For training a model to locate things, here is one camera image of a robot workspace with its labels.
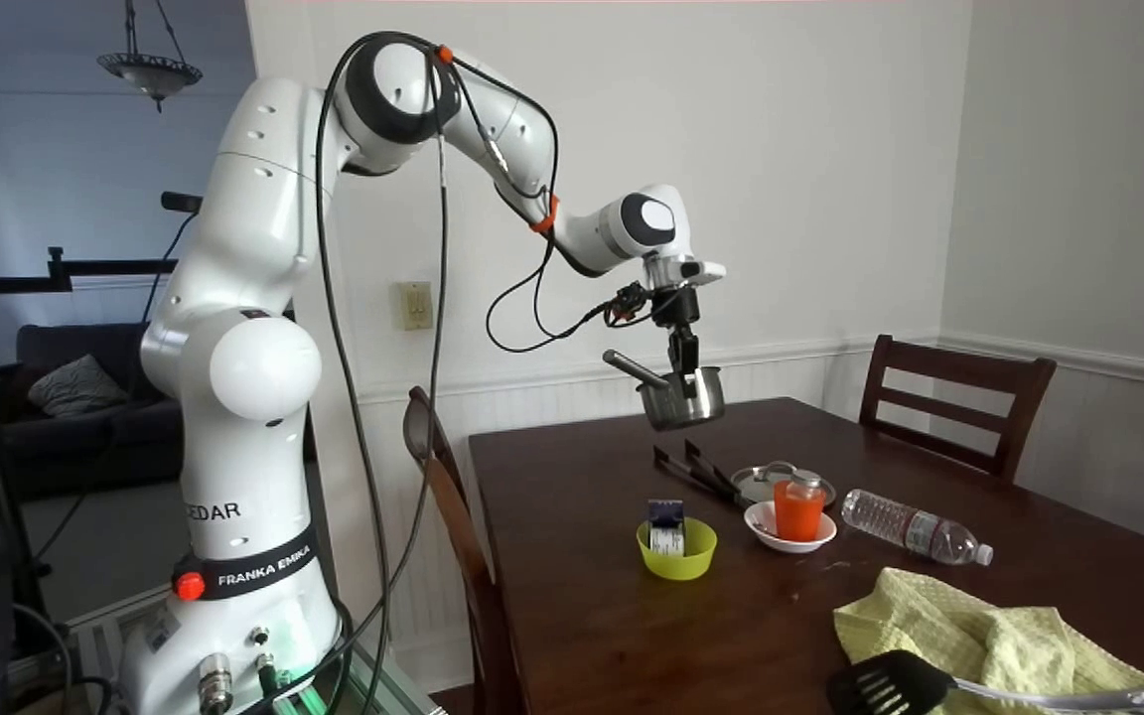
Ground grey sofa cushion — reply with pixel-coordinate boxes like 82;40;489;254
28;354;126;417

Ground white saucer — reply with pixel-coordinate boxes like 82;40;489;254
744;501;837;558

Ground dark wooden chair left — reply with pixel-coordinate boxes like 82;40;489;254
400;385;526;715

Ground small steel saucepan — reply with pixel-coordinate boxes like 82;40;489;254
604;351;723;428

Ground glass lid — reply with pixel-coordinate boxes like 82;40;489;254
730;460;837;505

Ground wall outlet plate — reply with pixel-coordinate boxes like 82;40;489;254
395;281;433;331

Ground dark wooden chair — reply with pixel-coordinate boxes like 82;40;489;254
400;385;526;715
858;334;1055;481

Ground lime green bowl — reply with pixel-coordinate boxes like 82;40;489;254
637;518;719;583

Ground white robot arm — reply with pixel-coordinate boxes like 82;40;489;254
131;31;723;715

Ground yellow-green towel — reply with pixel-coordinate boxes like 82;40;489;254
829;567;1144;694

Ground dark wooden chair right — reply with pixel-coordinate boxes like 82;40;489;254
858;334;1055;481

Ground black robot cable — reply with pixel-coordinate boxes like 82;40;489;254
309;29;629;715

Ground dark sofa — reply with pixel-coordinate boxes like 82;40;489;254
0;321;184;501

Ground hanging ceiling lamp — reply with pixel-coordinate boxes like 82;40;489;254
98;0;204;111

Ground blue white packet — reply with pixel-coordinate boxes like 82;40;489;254
649;497;687;558

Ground clear plastic water bottle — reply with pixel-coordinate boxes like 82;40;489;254
841;490;994;567

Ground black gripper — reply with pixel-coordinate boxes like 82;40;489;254
612;281;700;372

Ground black metal tongs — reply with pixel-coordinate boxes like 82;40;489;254
653;440;744;510

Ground orange plastic cup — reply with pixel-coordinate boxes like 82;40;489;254
776;481;825;540

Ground black slotted spatula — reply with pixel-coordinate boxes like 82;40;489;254
825;653;1144;715

